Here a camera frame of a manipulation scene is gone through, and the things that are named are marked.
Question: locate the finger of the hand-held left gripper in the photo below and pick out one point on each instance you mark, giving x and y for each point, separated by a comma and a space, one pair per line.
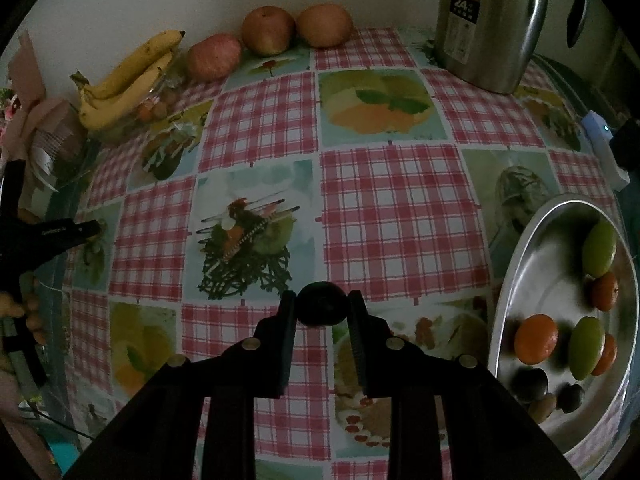
65, 233

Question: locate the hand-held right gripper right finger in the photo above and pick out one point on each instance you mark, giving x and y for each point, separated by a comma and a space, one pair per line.
356, 345

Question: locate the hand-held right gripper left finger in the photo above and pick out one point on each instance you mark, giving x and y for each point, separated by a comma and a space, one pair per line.
289, 340

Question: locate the dark plum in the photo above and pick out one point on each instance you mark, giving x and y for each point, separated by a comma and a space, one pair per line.
571, 397
530, 385
322, 305

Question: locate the orange mandarin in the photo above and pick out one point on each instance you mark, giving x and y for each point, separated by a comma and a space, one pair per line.
536, 338
608, 355
603, 291

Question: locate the round stainless steel plate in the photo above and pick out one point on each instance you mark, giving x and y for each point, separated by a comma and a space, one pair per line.
545, 280

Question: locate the large green jujube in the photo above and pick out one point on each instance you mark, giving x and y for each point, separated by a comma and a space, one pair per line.
585, 347

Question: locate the small green jujube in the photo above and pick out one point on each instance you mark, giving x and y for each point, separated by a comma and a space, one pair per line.
600, 250

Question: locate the person's left forearm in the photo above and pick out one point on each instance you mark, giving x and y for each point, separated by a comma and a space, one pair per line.
15, 425

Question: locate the person's left hand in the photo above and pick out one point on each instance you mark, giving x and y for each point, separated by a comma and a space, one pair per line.
31, 310

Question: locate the pink wrapped flower bouquet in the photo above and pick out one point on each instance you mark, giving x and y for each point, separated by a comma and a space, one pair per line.
35, 115

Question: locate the red apple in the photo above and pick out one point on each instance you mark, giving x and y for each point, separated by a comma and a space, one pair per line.
268, 30
214, 56
325, 25

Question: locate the white power strip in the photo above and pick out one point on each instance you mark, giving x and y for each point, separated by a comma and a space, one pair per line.
602, 142

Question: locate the stainless steel thermos jug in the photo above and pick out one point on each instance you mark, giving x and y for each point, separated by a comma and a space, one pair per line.
490, 35

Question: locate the black charger plug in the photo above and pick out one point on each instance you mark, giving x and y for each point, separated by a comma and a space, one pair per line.
629, 145

